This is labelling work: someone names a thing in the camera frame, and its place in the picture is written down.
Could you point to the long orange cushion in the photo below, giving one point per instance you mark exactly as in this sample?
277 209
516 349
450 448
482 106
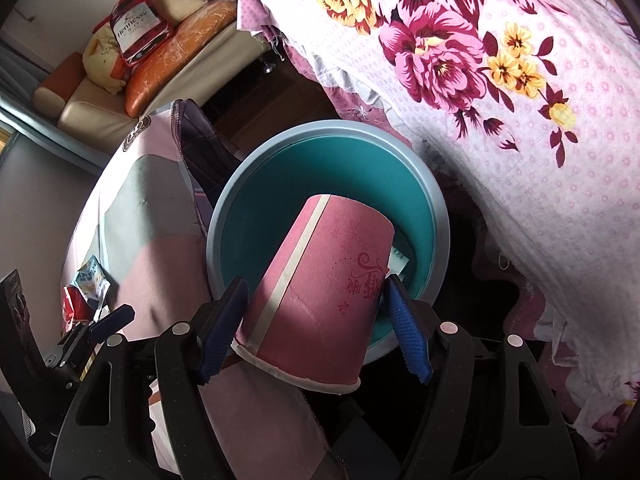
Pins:
170 55

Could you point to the beige pillow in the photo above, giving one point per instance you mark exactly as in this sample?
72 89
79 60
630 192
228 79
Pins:
180 7

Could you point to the pink grey patchwork blanket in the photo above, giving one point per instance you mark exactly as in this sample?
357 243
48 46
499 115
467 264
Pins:
140 200

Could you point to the orange sofa armrest cushion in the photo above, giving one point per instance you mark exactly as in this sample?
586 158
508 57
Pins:
60 72

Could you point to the teal plastic bin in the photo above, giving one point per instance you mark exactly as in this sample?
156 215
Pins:
350 175

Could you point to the pink paper cup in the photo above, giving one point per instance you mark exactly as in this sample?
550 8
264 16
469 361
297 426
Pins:
310 285

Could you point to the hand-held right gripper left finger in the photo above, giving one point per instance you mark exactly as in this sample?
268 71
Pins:
225 332

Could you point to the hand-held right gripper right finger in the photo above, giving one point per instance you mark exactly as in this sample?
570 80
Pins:
406 322

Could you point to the white paper slip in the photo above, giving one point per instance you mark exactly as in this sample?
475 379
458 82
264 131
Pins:
399 260

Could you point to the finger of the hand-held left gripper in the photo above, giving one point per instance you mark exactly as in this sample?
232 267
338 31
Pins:
114 317

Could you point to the red snack packet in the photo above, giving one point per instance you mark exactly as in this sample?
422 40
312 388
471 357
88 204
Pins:
72 305

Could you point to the yellow plush toy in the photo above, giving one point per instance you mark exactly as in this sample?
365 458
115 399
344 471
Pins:
102 55

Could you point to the bottle-shaped pillow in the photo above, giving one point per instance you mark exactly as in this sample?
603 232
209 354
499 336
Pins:
135 25

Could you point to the beige sofa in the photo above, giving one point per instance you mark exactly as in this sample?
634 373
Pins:
95 105

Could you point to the grey curtain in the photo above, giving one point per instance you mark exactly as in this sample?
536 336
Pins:
20 80

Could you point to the dark purple cloth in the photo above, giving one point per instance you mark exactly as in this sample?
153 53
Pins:
205 150

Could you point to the pink floral bedsheet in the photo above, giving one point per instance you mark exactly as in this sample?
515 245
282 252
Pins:
500 160

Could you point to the light blue snack packet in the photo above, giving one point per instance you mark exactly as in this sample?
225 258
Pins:
92 280

